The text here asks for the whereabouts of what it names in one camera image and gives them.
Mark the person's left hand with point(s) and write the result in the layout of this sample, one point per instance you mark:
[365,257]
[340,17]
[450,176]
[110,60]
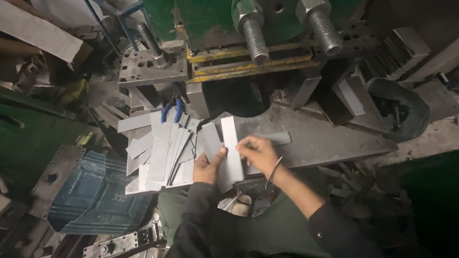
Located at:
[204,171]

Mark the person's right hand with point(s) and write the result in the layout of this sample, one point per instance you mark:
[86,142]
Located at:
[259,153]

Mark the person's right fingers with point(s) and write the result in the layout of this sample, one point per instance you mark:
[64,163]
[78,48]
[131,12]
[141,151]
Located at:
[245,149]

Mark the bunch of grey metal strips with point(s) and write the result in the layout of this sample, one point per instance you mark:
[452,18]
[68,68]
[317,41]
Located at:
[226,150]

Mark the grey metal strip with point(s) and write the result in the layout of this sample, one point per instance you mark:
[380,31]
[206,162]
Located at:
[278,138]
[351,96]

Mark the silver wrist bangle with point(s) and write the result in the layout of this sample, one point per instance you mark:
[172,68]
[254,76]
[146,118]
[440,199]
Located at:
[273,172]

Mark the grey steel machine bed plate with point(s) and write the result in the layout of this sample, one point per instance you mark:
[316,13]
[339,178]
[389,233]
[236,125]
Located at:
[322,139]

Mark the pile of grey metal strips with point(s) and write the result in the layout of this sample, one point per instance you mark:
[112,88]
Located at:
[161,150]

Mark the heap of metal scrap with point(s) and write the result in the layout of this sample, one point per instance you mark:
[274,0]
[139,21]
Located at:
[344,182]

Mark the large threaded steel bolt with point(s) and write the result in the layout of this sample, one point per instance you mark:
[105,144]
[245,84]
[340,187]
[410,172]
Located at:
[252,34]
[321,27]

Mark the green press machine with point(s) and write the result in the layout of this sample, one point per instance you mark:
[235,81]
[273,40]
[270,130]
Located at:
[251,32]

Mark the perforated steel die block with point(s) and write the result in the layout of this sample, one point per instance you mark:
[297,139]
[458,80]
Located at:
[152,68]

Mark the thin threaded steel bolt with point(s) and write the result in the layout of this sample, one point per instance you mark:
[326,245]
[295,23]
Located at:
[150,41]

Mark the blue embossed metal can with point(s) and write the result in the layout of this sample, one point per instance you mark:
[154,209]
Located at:
[96,195]

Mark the black rubber tub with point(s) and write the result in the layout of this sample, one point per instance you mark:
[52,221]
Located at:
[400,107]

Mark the stack of steel plates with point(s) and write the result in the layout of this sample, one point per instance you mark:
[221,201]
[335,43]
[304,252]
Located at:
[398,53]

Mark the white paper sheet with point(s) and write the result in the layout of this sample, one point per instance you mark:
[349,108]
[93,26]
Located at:
[37,30]

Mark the steel bracket with holes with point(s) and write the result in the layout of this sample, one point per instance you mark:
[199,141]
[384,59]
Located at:
[122,243]

